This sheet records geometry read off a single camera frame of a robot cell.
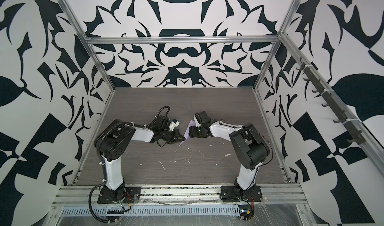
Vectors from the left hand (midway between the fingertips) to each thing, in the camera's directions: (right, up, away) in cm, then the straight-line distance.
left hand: (186, 136), depth 92 cm
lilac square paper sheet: (+3, +7, +7) cm, 10 cm away
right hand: (+4, +2, +2) cm, 5 cm away
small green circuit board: (+28, -31, -21) cm, 47 cm away
